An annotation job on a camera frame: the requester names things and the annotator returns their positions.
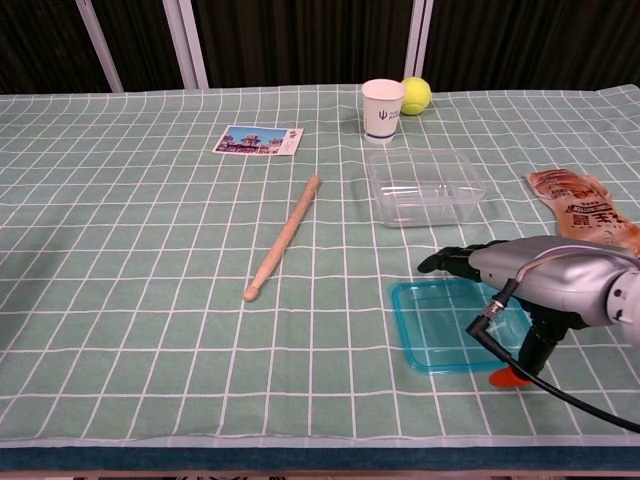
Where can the blue plastic container lid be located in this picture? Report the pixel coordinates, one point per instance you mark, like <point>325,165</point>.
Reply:
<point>435,325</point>

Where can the double white frame post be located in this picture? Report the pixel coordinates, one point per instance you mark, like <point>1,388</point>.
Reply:
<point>187,50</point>

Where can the building photo postcard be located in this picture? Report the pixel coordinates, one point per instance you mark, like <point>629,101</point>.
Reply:
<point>250,140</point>

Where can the wooden drumstick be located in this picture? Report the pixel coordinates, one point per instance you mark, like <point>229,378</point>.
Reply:
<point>285,235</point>

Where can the thin white frame post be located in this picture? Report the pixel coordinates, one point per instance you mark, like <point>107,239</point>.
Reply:
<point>100,50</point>

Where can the brown snack packet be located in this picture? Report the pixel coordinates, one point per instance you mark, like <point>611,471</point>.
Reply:
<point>575,200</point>

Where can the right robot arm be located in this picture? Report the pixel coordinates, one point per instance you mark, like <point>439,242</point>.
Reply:
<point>625,310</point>

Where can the white paper cup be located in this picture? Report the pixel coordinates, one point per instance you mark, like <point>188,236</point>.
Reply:
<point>382,115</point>

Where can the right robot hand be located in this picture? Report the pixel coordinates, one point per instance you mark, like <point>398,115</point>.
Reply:
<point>550,270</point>

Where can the green checked tablecloth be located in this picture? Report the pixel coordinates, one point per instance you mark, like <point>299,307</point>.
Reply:
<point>150,250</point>

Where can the clear plastic food container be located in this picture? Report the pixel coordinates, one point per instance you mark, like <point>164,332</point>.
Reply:
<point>425,200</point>

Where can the yellow tennis ball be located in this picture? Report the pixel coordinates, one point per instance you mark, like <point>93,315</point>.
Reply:
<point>418,95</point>

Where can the black pleated curtain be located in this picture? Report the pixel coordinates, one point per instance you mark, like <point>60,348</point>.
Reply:
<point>300,40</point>

